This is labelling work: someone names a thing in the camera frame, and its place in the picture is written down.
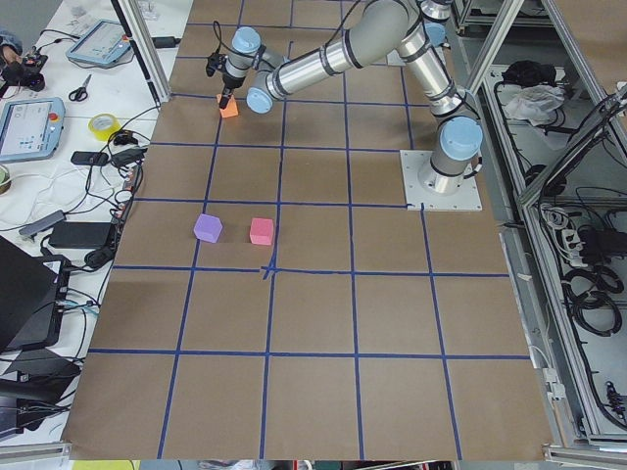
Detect blue teach pendant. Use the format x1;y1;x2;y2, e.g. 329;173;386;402
1;97;66;163
66;20;131;69

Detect grey usb hub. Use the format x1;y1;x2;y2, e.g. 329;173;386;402
19;210;66;238

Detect pink foam cube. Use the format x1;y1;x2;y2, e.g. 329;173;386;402
249;217;274;246

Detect blue teach pendant far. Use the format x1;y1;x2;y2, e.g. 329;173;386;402
66;20;131;69

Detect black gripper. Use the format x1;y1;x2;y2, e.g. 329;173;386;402
205;52;245;110

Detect purple foam cube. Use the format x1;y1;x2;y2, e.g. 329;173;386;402
193;213;222;243

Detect blue teach pendant near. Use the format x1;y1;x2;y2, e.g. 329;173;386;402
1;97;66;163

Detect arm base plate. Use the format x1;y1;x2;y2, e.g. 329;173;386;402
400;150;482;212

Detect aluminium frame post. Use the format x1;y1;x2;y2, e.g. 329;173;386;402
111;0;170;108

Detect orange foam cube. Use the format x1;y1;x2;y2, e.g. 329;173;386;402
218;95;239;118

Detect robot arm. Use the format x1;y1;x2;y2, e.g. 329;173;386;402
206;0;483;196

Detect black handled scissors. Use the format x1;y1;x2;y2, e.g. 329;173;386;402
68;74;92;103

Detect yellow tape roll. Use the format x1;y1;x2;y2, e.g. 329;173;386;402
88;113;121;142

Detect black laptop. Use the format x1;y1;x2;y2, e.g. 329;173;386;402
1;238;70;353

